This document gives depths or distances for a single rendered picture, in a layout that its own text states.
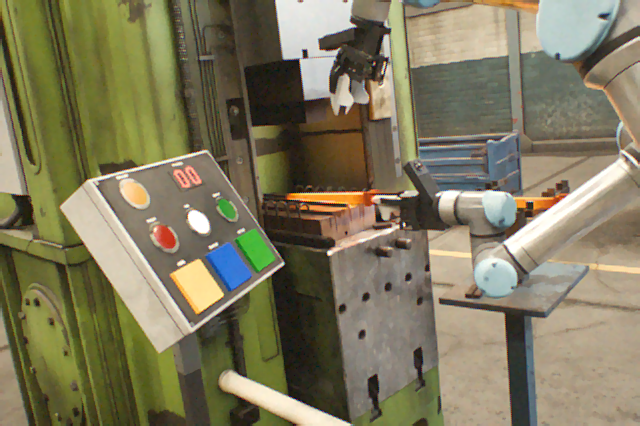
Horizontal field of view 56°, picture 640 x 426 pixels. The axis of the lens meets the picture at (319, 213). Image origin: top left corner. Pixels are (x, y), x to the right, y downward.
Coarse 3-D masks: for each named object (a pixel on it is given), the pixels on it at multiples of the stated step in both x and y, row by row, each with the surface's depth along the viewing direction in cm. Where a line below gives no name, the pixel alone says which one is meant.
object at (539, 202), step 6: (516, 198) 156; (522, 198) 155; (528, 198) 154; (534, 198) 153; (540, 198) 153; (546, 198) 152; (552, 198) 151; (558, 198) 148; (564, 198) 148; (516, 204) 155; (522, 204) 154; (534, 204) 152; (540, 204) 151; (546, 204) 151; (552, 204) 150
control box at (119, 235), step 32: (192, 160) 115; (96, 192) 91; (160, 192) 102; (192, 192) 109; (224, 192) 117; (96, 224) 92; (128, 224) 92; (160, 224) 97; (224, 224) 111; (256, 224) 120; (96, 256) 93; (128, 256) 91; (160, 256) 94; (192, 256) 99; (128, 288) 93; (160, 288) 90; (224, 288) 101; (160, 320) 92; (192, 320) 91; (160, 352) 93
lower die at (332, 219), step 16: (272, 208) 167; (304, 208) 159; (320, 208) 156; (336, 208) 153; (352, 208) 155; (368, 208) 159; (272, 224) 162; (304, 224) 152; (320, 224) 147; (336, 224) 151; (352, 224) 155; (368, 224) 159; (336, 240) 151
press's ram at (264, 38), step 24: (240, 0) 142; (264, 0) 136; (288, 0) 136; (312, 0) 141; (336, 0) 146; (240, 24) 144; (264, 24) 138; (288, 24) 136; (312, 24) 141; (336, 24) 147; (264, 48) 140; (288, 48) 137; (312, 48) 142
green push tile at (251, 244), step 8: (248, 232) 115; (256, 232) 117; (240, 240) 111; (248, 240) 113; (256, 240) 115; (240, 248) 111; (248, 248) 112; (256, 248) 114; (264, 248) 116; (248, 256) 111; (256, 256) 112; (264, 256) 115; (272, 256) 117; (256, 264) 111; (264, 264) 113
